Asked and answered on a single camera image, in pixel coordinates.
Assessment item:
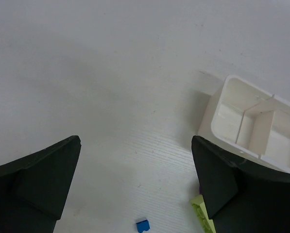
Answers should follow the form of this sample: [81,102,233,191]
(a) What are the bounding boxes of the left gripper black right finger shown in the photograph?
[191,136,290,233]

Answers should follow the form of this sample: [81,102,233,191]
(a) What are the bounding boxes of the small blue lego brick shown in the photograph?
[136,218,151,233]

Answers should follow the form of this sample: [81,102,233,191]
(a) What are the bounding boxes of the white divided sorting tray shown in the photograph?
[198,75,290,173]

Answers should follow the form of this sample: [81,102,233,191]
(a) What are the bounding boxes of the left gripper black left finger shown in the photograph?
[0,135,81,233]

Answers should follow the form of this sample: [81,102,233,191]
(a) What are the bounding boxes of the green square lego brick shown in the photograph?
[190,194,216,233]

